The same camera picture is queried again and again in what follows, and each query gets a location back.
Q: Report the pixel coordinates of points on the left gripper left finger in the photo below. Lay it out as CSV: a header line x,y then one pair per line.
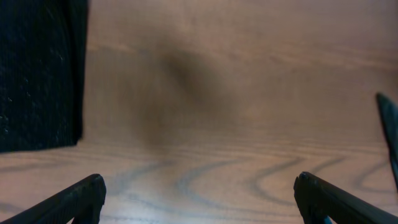
x,y
80,203

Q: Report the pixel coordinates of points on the black sparkly skirt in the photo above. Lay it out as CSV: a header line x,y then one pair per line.
x,y
43,49

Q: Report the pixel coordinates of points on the black red jacket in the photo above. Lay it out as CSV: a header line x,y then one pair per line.
x,y
388,116

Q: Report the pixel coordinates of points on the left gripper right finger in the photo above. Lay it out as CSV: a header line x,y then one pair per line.
x,y
320,202

